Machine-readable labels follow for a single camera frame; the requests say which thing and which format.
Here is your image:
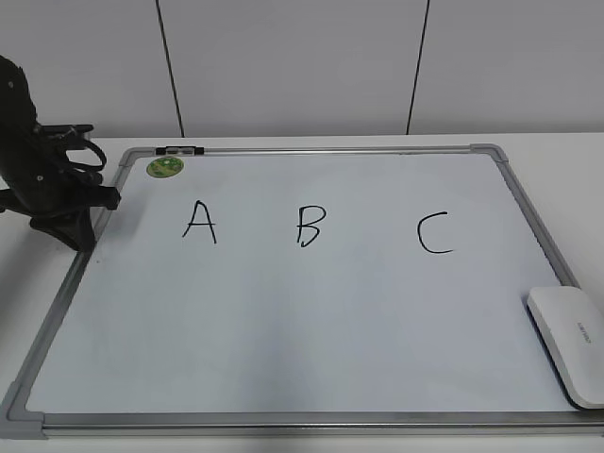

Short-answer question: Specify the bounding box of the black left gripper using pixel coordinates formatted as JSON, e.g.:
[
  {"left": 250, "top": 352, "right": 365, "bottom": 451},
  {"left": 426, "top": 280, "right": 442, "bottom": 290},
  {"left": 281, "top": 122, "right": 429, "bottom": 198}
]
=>
[{"left": 1, "top": 57, "right": 119, "bottom": 252}]

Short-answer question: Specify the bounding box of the white whiteboard eraser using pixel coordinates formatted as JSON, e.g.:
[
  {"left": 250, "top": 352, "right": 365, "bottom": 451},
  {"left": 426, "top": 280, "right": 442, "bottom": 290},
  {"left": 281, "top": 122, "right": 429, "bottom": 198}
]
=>
[{"left": 527, "top": 286, "right": 603, "bottom": 410}]

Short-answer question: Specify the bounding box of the round green magnet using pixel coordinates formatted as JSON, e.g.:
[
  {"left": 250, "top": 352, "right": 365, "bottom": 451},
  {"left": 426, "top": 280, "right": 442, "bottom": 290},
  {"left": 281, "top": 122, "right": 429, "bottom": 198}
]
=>
[{"left": 146, "top": 158, "right": 184, "bottom": 179}]

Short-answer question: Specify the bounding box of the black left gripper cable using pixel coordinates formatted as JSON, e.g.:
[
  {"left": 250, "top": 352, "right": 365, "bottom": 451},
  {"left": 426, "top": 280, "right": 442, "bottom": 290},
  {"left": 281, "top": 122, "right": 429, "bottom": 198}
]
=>
[{"left": 35, "top": 123, "right": 108, "bottom": 186}]

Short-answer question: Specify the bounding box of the white magnetic whiteboard grey frame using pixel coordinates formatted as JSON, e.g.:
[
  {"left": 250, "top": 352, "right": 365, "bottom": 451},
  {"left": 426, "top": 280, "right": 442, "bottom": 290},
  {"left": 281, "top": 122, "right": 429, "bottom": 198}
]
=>
[{"left": 1, "top": 144, "right": 603, "bottom": 439}]

